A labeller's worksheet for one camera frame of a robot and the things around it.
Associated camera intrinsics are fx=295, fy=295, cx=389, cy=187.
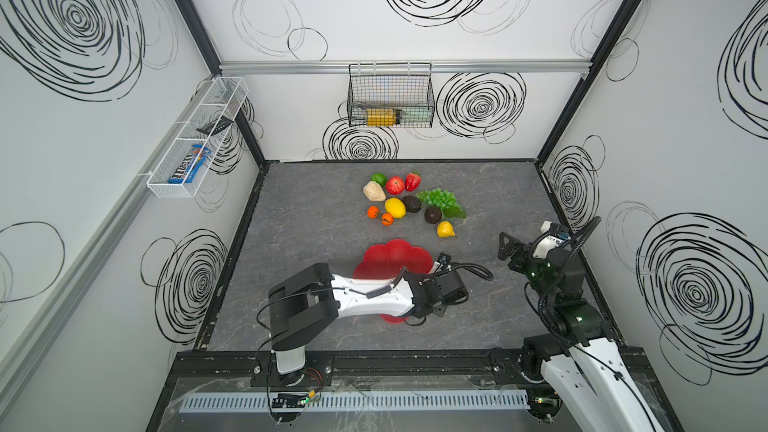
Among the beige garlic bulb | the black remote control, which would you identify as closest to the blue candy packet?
the black remote control

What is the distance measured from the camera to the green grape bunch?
1.04 metres

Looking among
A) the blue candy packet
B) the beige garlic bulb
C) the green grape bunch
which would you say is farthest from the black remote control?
the green grape bunch
